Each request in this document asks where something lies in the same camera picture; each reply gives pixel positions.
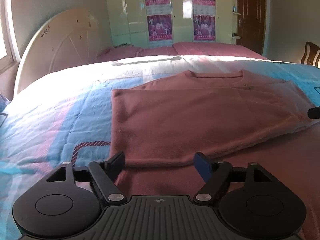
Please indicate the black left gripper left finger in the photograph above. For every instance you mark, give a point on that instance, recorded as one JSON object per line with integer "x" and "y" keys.
{"x": 69, "y": 200}

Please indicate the pink folded blanket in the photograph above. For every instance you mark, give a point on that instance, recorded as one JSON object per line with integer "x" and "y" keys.
{"x": 202, "y": 48}

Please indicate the wooden chair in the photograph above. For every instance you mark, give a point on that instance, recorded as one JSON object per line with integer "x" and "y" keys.
{"x": 311, "y": 54}

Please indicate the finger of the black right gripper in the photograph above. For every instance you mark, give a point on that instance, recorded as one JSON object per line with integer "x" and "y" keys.
{"x": 314, "y": 113}

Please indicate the window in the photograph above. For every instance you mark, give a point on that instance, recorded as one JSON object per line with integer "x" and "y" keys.
{"x": 9, "y": 49}

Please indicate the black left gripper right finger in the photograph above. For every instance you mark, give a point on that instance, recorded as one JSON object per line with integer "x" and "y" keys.
{"x": 249, "y": 201}

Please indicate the cream glossy wardrobe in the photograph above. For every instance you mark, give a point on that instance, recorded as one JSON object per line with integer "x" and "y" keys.
{"x": 128, "y": 21}

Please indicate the brown wooden door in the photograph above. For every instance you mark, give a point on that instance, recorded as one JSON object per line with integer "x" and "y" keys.
{"x": 251, "y": 24}

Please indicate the blue patterned quilt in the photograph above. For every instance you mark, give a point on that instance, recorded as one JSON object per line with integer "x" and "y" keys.
{"x": 66, "y": 116}

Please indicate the lower left pink poster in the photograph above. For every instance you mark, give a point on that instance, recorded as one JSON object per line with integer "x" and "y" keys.
{"x": 159, "y": 27}

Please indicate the cream arched headboard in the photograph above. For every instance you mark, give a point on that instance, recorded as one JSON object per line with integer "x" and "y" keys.
{"x": 69, "y": 39}

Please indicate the pink knit sweater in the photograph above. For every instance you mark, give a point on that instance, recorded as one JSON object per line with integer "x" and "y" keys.
{"x": 240, "y": 117}

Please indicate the lower right pink poster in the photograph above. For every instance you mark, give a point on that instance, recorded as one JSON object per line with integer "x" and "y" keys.
{"x": 204, "y": 28}

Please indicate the pink pillow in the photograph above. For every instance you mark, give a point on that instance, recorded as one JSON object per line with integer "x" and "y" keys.
{"x": 118, "y": 53}

